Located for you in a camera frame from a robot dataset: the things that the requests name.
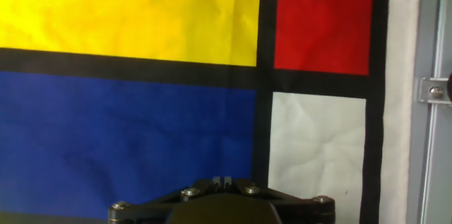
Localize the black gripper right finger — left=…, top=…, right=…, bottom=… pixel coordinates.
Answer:
left=222, top=176, right=336, bottom=224

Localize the camera stand pole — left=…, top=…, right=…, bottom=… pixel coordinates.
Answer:
left=418, top=71, right=452, bottom=107

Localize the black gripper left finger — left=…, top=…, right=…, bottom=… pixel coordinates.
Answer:
left=107, top=176, right=223, bottom=224

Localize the colour block tablecloth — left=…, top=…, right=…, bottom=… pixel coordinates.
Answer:
left=0, top=0, right=421, bottom=224

